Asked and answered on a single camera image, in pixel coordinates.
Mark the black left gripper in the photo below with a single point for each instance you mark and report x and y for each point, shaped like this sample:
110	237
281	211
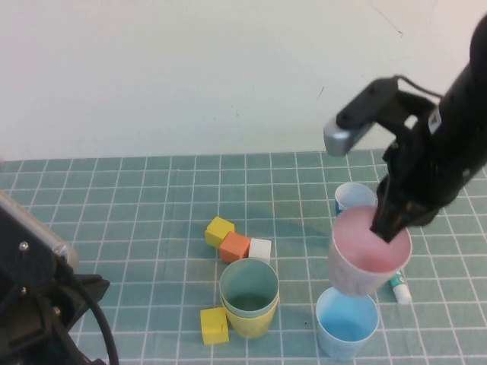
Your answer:
38	334

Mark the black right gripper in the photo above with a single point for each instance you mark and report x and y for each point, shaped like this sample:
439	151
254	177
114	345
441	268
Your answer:
414	171

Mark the pink plastic cup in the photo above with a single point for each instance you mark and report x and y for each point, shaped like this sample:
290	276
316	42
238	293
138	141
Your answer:
354	247

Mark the light blue plastic cup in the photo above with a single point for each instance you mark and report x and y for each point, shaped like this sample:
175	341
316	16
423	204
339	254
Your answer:
342	323

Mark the green plastic cup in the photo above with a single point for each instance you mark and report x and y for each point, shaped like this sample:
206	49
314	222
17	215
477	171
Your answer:
249	277

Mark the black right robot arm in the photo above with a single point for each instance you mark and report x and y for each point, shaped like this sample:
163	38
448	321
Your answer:
468	95

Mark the blue paper cone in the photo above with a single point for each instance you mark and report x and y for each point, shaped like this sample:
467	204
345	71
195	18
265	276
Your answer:
352	195

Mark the green white glue stick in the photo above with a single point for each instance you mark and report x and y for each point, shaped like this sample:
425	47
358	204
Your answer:
401	291

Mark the white cube block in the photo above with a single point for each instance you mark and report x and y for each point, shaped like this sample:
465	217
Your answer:
260	249

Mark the green checkered tablecloth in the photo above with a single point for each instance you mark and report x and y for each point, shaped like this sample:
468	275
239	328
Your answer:
152	209

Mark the orange cube block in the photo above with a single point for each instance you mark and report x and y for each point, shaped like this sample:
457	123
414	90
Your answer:
234	247

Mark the yellow cube block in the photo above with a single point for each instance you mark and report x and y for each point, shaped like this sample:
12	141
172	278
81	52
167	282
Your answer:
218	230
214	325

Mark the yellow plastic cup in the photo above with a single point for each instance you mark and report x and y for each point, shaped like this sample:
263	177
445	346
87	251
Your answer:
251	327

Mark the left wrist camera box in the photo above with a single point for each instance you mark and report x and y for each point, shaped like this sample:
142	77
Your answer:
23	258

